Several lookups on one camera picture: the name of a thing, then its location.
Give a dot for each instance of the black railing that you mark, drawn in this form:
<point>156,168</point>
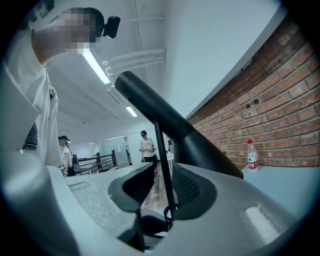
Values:
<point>100,162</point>

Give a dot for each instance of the black head-worn camera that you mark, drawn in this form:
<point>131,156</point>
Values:
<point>111,27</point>

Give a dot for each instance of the black desk lamp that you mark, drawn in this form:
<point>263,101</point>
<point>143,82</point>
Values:
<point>155,100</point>

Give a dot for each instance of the white ceiling pipe bundle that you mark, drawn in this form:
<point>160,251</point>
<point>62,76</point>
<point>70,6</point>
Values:
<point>137,57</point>

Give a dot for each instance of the person's white shirt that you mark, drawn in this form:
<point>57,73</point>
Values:
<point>22,100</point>

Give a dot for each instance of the long ceiling light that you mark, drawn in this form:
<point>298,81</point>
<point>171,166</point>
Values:
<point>131,111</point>
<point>96,66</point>

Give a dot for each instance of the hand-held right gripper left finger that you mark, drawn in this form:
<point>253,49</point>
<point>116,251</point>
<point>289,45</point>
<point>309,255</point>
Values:
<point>100,197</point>

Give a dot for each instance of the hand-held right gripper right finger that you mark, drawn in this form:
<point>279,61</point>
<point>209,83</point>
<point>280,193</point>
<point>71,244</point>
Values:
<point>225,215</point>

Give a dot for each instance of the red label water bottle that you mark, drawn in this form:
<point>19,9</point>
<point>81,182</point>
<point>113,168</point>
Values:
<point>252,157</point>

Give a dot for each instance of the person's head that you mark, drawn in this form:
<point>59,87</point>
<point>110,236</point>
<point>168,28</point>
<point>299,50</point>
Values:
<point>50,35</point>

